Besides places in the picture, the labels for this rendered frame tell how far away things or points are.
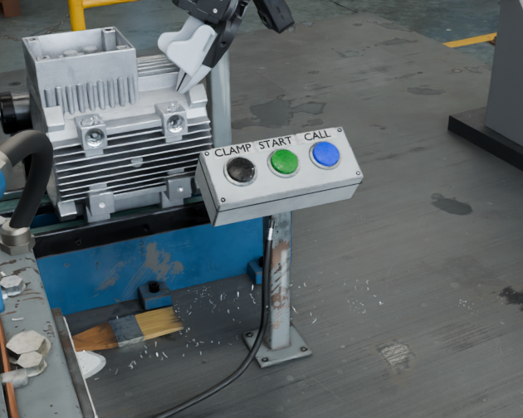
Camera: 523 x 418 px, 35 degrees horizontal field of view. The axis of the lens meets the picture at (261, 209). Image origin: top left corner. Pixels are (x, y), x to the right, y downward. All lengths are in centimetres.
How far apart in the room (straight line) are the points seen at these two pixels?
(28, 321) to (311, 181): 45
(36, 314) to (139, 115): 54
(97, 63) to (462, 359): 57
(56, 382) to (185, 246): 68
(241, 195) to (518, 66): 78
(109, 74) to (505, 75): 79
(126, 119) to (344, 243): 41
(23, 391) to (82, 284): 65
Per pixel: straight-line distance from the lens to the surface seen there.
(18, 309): 54
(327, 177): 91
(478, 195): 143
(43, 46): 110
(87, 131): 99
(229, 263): 117
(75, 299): 113
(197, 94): 104
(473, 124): 163
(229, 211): 88
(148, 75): 106
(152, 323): 110
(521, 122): 155
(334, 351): 105
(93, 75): 102
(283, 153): 90
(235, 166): 88
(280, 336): 103
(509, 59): 155
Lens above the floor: 146
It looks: 29 degrees down
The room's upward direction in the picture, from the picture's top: 1 degrees counter-clockwise
